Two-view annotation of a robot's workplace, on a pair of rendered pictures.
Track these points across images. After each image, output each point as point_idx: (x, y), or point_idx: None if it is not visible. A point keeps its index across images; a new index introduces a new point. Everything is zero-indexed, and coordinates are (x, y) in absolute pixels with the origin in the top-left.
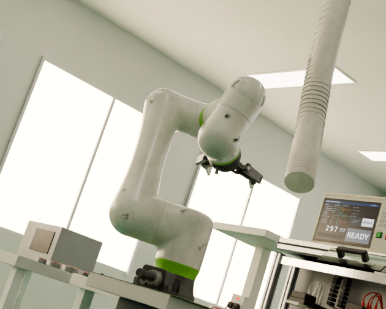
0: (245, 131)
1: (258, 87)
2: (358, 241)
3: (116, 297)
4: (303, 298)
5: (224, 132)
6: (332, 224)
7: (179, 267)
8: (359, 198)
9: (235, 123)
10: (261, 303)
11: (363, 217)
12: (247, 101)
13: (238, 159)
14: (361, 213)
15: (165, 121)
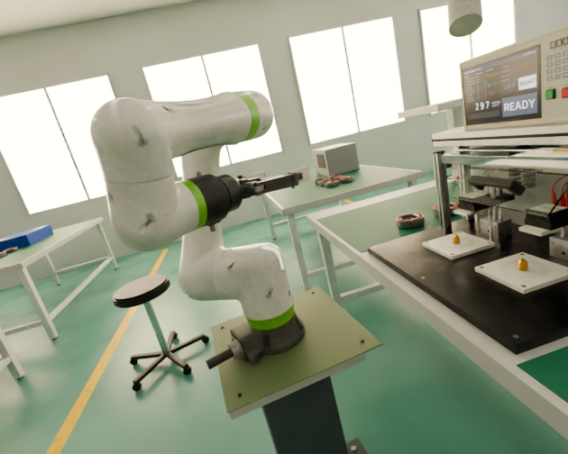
0: (156, 197)
1: (109, 122)
2: (521, 112)
3: (325, 237)
4: (471, 205)
5: (121, 227)
6: (480, 99)
7: (259, 323)
8: (505, 52)
9: (124, 204)
10: (439, 205)
11: (518, 76)
12: (111, 158)
13: (217, 205)
14: (513, 71)
15: (191, 155)
